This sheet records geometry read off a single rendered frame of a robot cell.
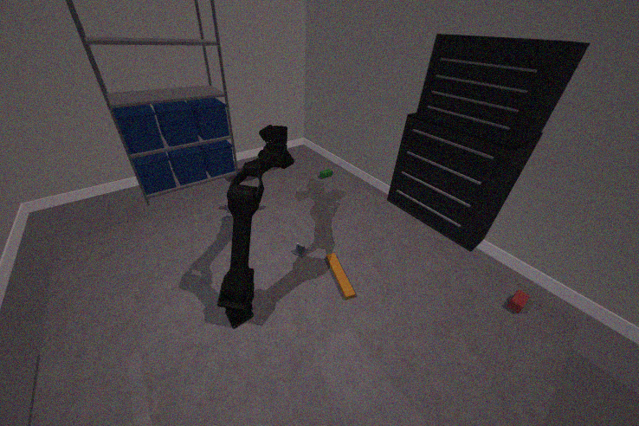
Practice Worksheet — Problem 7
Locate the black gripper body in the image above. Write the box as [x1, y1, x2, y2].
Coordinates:
[259, 125, 294, 169]

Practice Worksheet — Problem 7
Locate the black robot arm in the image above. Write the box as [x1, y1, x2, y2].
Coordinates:
[217, 126, 287, 328]

